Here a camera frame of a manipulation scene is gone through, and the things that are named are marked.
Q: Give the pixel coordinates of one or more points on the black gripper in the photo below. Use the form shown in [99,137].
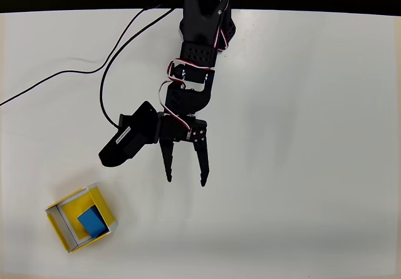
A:
[173,132]

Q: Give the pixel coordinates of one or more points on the blue cube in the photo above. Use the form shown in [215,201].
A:
[91,222]

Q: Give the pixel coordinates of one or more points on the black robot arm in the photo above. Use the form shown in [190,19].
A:
[200,15]

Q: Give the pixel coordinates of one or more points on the yellow paper box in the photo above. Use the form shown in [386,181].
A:
[101,202]

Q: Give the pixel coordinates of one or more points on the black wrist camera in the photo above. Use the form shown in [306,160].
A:
[131,134]

